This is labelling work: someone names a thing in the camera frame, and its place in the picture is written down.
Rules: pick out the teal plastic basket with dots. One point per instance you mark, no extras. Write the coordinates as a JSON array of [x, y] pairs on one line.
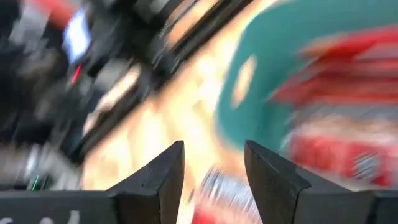
[[273, 37]]

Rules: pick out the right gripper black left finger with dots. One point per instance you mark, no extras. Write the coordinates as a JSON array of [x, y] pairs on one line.
[[149, 199]]

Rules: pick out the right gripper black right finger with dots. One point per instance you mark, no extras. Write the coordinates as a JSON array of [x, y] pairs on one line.
[[280, 199]]

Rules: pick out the red popcorn bag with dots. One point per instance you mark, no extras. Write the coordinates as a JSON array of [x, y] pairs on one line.
[[326, 152], [224, 199], [357, 62]]

